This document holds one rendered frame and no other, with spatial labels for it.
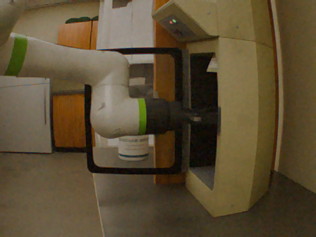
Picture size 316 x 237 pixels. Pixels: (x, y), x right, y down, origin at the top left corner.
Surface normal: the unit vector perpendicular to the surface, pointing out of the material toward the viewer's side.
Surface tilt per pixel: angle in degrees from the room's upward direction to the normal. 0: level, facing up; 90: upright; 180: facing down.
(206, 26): 90
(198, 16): 90
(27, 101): 90
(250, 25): 90
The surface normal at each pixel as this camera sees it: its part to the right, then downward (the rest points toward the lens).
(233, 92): 0.18, 0.13
